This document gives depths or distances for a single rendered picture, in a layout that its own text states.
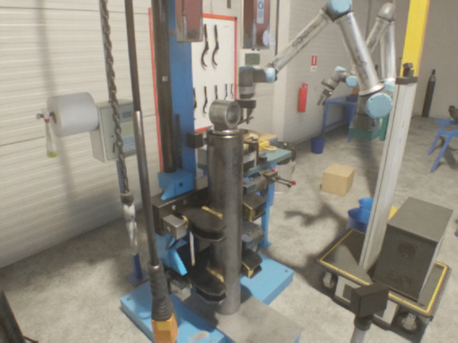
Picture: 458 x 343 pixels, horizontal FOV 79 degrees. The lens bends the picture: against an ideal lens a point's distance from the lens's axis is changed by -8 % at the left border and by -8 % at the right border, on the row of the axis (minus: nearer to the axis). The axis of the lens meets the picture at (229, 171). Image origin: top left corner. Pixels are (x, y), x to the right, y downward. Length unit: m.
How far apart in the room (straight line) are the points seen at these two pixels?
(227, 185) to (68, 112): 1.07
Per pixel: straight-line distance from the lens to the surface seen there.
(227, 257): 1.98
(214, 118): 1.66
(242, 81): 1.88
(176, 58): 1.93
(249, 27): 1.72
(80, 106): 2.08
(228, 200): 1.76
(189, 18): 1.54
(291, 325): 2.32
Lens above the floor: 1.90
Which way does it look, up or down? 22 degrees down
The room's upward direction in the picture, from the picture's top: straight up
